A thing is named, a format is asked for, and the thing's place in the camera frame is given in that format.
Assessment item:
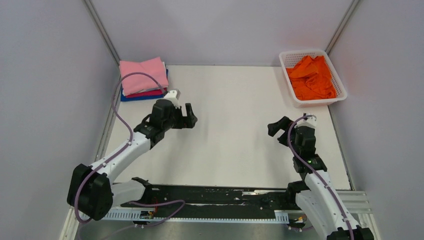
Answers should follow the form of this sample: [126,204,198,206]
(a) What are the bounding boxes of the white patterned folded shirt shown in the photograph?
[133,87,163,95]

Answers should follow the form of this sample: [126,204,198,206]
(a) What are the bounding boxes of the orange t shirt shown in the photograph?
[286,55,337,101]

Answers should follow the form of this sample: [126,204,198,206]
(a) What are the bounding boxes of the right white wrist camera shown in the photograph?
[295,113,317,129]

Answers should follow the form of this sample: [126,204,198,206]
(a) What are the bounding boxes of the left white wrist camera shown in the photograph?
[163,89,181,109]

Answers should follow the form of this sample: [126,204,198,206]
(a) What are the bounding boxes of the pink t shirt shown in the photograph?
[119,57,169,96]

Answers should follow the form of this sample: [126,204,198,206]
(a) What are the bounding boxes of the white slotted cable duct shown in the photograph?
[102,209,290,225]

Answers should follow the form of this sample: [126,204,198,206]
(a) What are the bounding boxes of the white plastic basket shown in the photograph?
[279,49,347,108]

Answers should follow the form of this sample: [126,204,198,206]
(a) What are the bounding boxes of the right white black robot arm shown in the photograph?
[267,113,375,240]

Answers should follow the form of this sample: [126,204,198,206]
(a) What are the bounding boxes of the blue folded shirt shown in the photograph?
[120,68,169,102]

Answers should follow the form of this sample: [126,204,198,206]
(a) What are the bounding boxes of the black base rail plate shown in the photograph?
[124,181,308,219]

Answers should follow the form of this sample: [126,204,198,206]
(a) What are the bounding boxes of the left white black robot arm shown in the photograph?
[67,98,198,224]

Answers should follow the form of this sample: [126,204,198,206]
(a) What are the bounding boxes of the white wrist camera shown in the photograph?
[295,113,317,129]
[163,89,181,109]

